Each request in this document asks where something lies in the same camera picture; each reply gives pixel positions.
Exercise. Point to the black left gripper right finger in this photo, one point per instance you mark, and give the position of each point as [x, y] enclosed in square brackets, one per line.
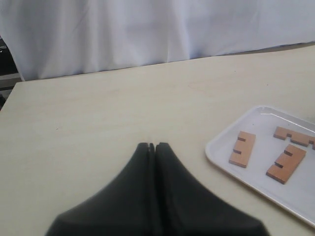
[189, 209]

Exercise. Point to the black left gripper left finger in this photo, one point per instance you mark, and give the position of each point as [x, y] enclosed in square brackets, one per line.
[125, 207]

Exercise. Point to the notched brown wooden piece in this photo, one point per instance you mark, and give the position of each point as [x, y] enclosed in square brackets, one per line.
[242, 149]
[285, 165]
[295, 137]

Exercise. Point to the white plastic tray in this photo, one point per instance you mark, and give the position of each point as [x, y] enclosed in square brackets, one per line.
[297, 196]

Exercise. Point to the dark object at table edge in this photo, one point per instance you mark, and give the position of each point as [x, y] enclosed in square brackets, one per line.
[9, 75]

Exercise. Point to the white backdrop curtain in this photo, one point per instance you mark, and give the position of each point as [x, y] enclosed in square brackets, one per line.
[54, 38]

